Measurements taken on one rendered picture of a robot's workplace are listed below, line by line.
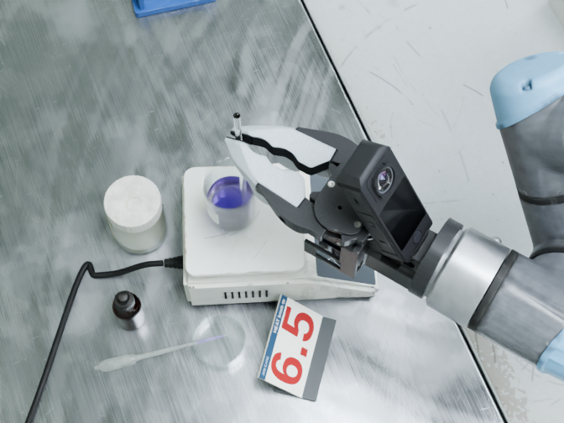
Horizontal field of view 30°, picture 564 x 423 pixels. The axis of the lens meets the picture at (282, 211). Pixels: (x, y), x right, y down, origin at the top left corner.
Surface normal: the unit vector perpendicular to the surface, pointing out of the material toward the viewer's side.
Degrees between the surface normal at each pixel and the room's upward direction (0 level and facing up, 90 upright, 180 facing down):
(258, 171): 1
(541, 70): 46
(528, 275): 20
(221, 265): 0
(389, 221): 61
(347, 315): 0
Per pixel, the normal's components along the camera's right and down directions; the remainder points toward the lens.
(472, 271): -0.11, -0.23
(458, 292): -0.37, 0.26
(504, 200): 0.00, -0.40
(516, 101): -0.54, 0.47
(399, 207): 0.73, 0.25
